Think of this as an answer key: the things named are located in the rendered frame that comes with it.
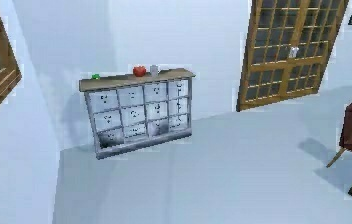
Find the white chest of drawers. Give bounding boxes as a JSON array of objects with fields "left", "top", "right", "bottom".
[{"left": 78, "top": 67, "right": 197, "bottom": 160}]

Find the red round object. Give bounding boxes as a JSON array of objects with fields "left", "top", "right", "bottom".
[{"left": 132, "top": 65, "right": 148, "bottom": 78}]

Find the brown glazed double door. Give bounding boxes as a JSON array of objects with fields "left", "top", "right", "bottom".
[{"left": 235, "top": 0, "right": 351, "bottom": 113}]

